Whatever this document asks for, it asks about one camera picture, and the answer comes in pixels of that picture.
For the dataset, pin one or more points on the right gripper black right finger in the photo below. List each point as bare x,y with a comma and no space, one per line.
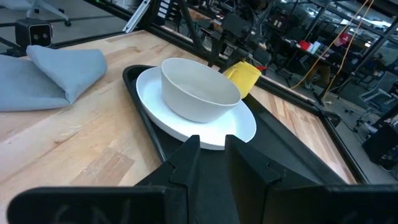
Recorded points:
248,168

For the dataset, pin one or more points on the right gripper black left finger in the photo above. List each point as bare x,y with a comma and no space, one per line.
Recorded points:
183,168

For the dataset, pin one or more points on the white plate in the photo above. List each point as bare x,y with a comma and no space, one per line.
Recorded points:
236,124

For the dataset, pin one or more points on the white bowl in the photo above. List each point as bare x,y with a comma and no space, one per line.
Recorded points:
192,99

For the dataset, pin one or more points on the yellow mug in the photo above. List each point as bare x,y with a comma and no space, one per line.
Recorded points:
248,79

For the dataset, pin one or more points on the grey cloth napkin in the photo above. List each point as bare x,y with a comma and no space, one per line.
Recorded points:
62,71

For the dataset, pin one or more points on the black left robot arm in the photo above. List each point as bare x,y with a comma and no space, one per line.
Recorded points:
234,25

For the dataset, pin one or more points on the black plastic serving tray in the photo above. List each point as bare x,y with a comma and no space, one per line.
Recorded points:
280,146

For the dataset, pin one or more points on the red black clamp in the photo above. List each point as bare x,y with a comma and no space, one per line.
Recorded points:
261,68

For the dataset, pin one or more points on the red container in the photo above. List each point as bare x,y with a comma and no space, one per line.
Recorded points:
304,45

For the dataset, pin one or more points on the white cup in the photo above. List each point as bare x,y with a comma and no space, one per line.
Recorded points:
315,47

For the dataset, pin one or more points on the silver aluminium extrusion bar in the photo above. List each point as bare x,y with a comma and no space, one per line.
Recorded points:
136,17

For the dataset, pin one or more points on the grey office chair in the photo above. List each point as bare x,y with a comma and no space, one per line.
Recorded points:
384,85

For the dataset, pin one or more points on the black drawer cabinet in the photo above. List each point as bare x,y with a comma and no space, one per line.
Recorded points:
163,11

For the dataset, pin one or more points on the black rounded bracket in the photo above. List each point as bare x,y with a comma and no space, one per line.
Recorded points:
332,119

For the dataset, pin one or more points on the black box camera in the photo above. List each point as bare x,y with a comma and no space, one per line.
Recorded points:
34,32

